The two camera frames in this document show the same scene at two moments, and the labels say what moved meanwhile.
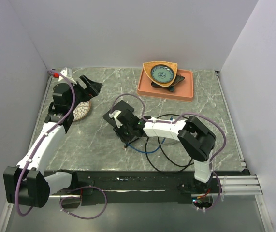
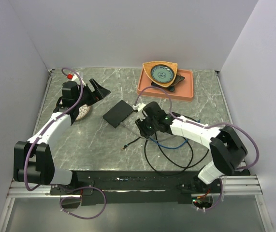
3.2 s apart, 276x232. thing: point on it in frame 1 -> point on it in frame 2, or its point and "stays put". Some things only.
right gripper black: (119, 131) -> (141, 125)
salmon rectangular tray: (182, 92) stays put
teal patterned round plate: (162, 73) stays put
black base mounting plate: (141, 187) stays put
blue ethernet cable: (144, 152) -> (167, 147)
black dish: (178, 79) stays put
